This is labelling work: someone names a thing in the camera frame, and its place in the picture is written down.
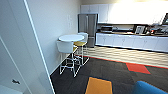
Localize white wardrobe door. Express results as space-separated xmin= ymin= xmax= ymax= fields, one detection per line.
xmin=0 ymin=0 xmax=56 ymax=94

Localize yellow round stool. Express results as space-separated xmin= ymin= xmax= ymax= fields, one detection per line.
xmin=73 ymin=40 xmax=90 ymax=66

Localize white round high table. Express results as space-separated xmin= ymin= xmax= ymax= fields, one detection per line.
xmin=57 ymin=33 xmax=85 ymax=68

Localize steel fridge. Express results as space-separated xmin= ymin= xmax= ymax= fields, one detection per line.
xmin=77 ymin=12 xmax=99 ymax=49

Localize white lower kitchen cabinets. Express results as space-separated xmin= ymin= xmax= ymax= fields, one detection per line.
xmin=94 ymin=31 xmax=168 ymax=54

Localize black coffee machine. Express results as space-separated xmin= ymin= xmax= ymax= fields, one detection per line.
xmin=134 ymin=24 xmax=148 ymax=35

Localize black door hinge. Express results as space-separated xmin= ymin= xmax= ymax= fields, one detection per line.
xmin=11 ymin=78 xmax=21 ymax=85

